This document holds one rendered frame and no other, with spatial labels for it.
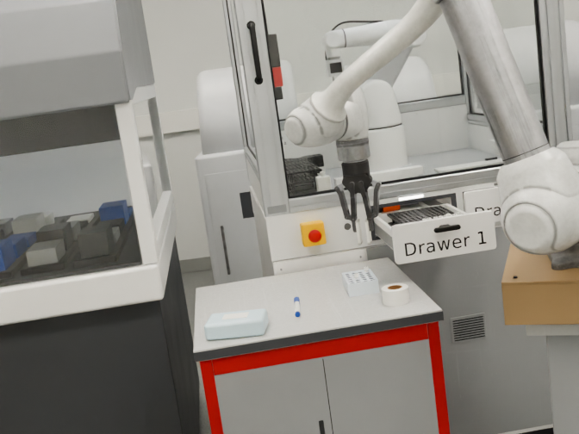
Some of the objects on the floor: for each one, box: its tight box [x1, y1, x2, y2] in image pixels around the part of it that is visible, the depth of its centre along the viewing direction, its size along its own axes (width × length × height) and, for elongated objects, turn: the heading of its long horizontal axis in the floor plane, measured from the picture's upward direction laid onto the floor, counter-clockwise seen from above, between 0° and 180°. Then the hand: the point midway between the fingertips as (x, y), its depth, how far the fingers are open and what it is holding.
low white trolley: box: [193, 257, 451, 434], centre depth 226 cm, size 58×62×76 cm
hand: (364, 232), depth 219 cm, fingers closed
